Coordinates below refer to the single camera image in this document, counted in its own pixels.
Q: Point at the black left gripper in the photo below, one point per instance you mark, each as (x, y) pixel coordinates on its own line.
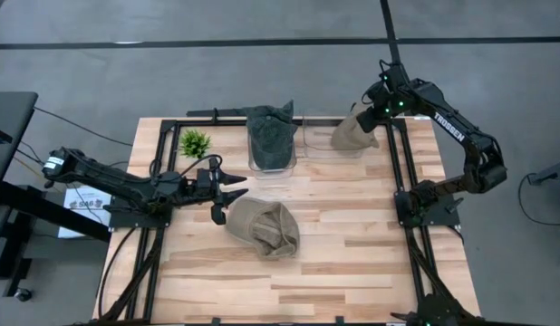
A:
(216, 199)

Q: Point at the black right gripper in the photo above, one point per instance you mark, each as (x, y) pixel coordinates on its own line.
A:
(373, 120)

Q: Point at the beige cap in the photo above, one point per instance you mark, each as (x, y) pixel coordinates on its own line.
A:
(262, 226)
(352, 133)

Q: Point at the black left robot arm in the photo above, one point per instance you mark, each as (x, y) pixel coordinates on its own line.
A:
(108, 179)

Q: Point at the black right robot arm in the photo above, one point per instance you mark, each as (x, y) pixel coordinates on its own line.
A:
(452, 124)

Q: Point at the narrow clear plastic bin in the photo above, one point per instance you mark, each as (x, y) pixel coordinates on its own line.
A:
(273, 174)

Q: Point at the wide clear plastic bin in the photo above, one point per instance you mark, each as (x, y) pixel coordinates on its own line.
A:
(321, 140)

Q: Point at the green plant in white pot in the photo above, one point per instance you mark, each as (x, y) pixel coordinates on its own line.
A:
(195, 144)

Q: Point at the white printed sheet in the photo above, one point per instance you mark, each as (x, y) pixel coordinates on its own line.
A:
(83, 213)

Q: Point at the grey floor stand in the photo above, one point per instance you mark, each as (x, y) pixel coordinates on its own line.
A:
(552, 174)

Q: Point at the black desk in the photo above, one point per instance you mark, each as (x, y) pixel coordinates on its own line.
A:
(8, 136)

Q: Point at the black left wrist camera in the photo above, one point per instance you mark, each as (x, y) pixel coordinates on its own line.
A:
(204, 179)

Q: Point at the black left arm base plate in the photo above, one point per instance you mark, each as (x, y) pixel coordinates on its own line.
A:
(126, 220)

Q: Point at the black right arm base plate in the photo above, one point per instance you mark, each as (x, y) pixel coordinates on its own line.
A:
(443, 219)

